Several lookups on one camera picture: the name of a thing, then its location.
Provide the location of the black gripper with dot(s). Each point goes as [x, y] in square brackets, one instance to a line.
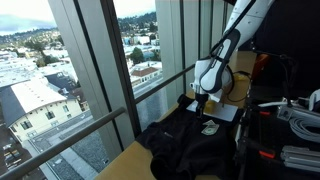
[201, 101]

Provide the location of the black zip-up jacket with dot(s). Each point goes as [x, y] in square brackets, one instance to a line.
[181, 152]

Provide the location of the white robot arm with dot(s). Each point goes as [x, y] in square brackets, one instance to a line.
[210, 74]

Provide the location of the folded dollar bill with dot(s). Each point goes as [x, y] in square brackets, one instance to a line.
[210, 128]

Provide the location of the silver aluminium rails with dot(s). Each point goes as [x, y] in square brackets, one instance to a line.
[301, 158]

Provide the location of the metal window railing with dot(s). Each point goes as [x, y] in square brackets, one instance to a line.
[48, 154]

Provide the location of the black clamp orange handle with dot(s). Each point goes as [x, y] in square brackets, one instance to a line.
[254, 155]

